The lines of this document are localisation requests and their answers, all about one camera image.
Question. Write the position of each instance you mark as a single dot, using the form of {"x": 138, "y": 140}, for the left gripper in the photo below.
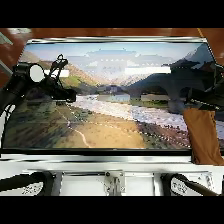
{"x": 59, "y": 91}

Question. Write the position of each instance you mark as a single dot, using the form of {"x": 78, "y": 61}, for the brown garment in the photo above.
{"x": 203, "y": 136}

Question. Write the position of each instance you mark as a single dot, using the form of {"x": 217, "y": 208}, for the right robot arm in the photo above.
{"x": 209, "y": 97}

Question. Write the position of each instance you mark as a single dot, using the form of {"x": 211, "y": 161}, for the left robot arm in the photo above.
{"x": 20, "y": 81}

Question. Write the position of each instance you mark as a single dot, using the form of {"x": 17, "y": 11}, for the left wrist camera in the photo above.
{"x": 59, "y": 64}

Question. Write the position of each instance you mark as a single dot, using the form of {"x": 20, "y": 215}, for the silver frame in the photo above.
{"x": 110, "y": 166}

